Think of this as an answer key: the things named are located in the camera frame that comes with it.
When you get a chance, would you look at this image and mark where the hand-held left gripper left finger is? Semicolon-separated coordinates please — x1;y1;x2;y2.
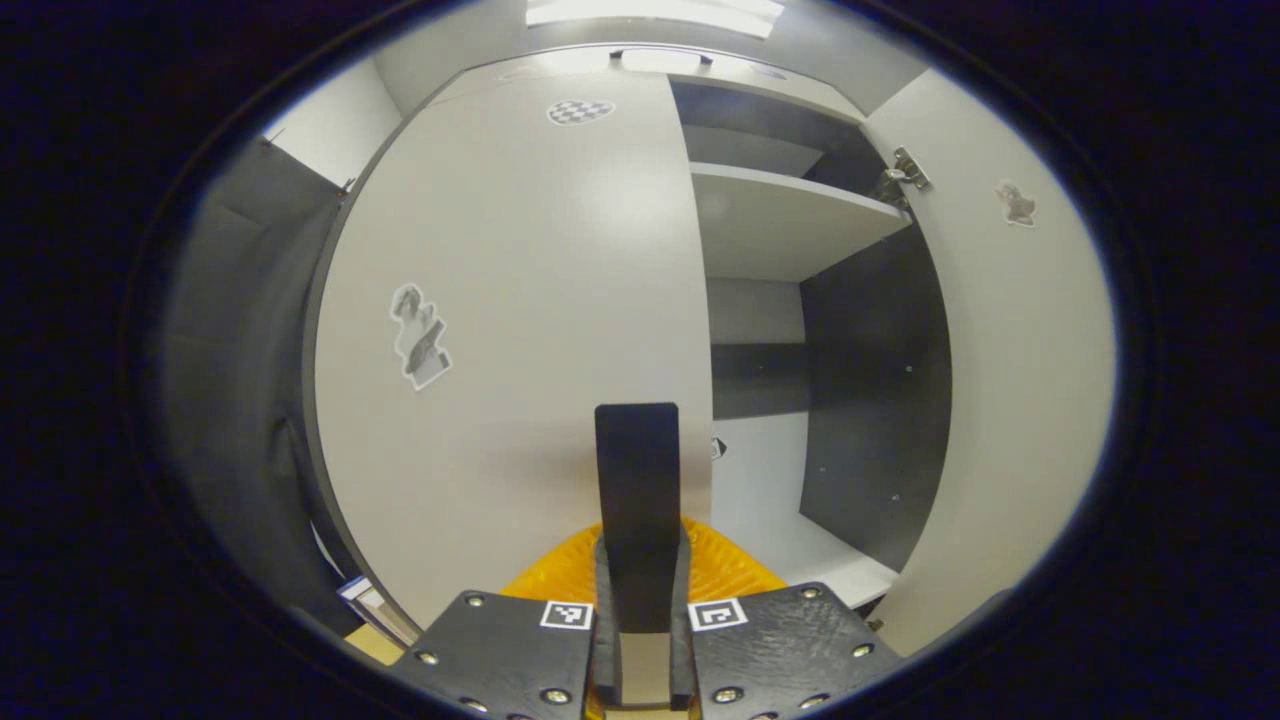
385;520;613;720

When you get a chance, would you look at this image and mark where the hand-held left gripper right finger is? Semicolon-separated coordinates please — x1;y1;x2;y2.
670;515;906;720

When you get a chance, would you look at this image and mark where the grey shoe cabinet door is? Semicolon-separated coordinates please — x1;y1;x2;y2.
303;70;716;706
860;68;1118;659

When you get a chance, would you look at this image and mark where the grey double-door shoe cabinet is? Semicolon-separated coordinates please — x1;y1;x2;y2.
440;40;956;611

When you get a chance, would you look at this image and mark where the white book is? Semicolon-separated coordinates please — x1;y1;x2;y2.
338;575;419;646

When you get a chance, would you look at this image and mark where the black backdrop cloth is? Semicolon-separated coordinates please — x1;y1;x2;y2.
155;135;361;636

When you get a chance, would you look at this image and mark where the ceiling light panel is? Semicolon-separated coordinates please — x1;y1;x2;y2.
525;0;786;39

